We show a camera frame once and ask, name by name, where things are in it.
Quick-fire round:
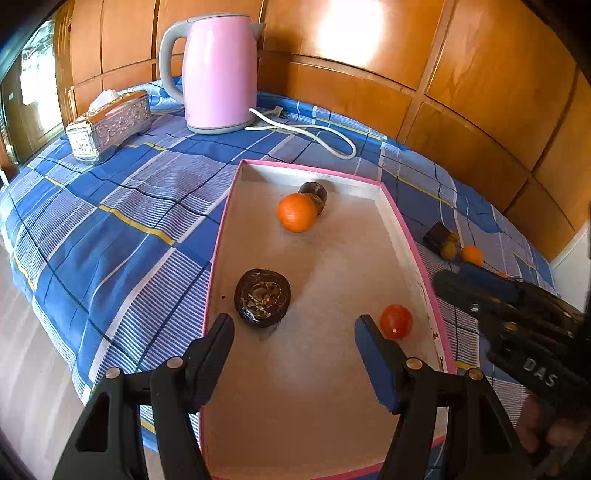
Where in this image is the pink rimmed cardboard tray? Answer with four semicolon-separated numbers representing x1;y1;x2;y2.
199;159;458;480

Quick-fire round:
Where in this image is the orange tangerine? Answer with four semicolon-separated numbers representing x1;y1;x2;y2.
276;193;317;233

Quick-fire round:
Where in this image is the red tomato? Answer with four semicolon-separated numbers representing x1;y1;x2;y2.
380;304;413;341

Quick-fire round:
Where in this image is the white tissue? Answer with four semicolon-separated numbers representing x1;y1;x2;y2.
89;89;122;110

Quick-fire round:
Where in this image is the pink electric kettle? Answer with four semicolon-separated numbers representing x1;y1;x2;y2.
158;14;267;136

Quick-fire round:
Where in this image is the silver embossed tissue box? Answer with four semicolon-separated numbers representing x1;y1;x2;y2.
66;90;153;164

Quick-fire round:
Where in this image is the blue checked tablecloth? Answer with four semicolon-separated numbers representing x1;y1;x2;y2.
0;80;561;480

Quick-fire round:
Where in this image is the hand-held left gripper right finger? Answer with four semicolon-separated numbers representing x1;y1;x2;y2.
355;315;532;480

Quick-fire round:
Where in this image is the dark cup behind orange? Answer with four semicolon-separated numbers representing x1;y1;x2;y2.
298;181;328;217

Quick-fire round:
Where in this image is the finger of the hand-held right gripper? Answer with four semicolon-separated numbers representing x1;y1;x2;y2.
433;270;513;334
455;262;561;308

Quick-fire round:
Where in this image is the person's right hand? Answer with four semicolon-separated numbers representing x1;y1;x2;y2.
517;394;591;472

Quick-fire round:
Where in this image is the wooden framed glass door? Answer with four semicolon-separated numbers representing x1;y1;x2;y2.
0;14;68;174

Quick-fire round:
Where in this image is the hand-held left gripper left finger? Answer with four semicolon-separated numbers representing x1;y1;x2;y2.
53;313;236;480

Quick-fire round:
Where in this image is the white kettle power cord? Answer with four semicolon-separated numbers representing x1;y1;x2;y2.
245;106;357;160

